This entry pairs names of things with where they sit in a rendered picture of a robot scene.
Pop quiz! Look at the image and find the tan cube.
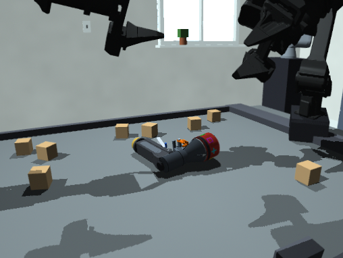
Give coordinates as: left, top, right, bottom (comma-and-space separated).
207, 109, 221, 122
294, 160, 322, 186
36, 142, 58, 161
188, 116, 201, 130
28, 165, 53, 190
14, 138, 33, 156
141, 122, 158, 138
115, 124, 129, 138

